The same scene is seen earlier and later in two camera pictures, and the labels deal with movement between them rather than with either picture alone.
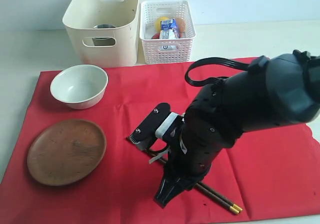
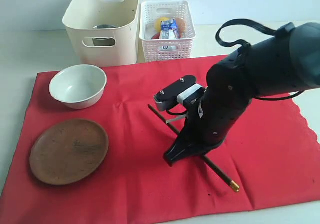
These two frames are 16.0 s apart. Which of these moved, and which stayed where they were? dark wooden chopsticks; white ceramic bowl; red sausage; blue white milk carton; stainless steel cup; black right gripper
Moved: dark wooden chopsticks; black right gripper
Stayed: blue white milk carton; white ceramic bowl; stainless steel cup; red sausage
